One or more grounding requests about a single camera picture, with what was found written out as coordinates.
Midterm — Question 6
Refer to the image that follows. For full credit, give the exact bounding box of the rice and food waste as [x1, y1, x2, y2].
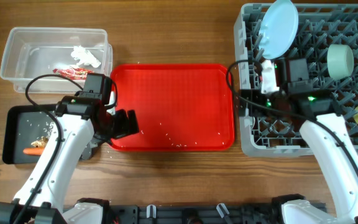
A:
[28, 121, 55, 139]

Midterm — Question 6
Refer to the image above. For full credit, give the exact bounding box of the red foil wrapper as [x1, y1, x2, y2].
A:
[53, 67, 93, 80]

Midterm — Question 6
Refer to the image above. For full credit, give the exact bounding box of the light blue plate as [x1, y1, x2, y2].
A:
[259, 0, 299, 60]

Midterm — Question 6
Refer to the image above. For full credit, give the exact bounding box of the mint green bowl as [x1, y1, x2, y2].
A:
[327, 44, 354, 80]

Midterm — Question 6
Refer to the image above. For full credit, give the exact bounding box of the orange carrot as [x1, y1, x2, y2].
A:
[23, 147, 44, 156]

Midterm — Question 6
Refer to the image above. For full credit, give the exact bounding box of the brown food scrap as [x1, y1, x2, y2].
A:
[31, 136, 48, 148]

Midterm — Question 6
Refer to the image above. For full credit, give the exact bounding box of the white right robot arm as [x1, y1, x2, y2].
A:
[234, 58, 358, 223]

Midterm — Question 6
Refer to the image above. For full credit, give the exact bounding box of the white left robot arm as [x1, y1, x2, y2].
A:
[0, 73, 139, 223]

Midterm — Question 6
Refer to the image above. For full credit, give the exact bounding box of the grey dishwasher rack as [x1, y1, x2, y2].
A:
[234, 3, 358, 157]

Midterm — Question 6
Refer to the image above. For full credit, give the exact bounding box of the crumpled white tissue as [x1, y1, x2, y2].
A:
[70, 46, 101, 68]

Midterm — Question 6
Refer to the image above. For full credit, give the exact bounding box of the red plastic tray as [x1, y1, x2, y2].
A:
[110, 63, 235, 152]

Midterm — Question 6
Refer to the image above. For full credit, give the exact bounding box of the black tray bin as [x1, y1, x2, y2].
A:
[2, 104, 101, 165]

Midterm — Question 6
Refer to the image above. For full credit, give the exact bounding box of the clear plastic bin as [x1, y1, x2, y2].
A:
[0, 27, 113, 94]

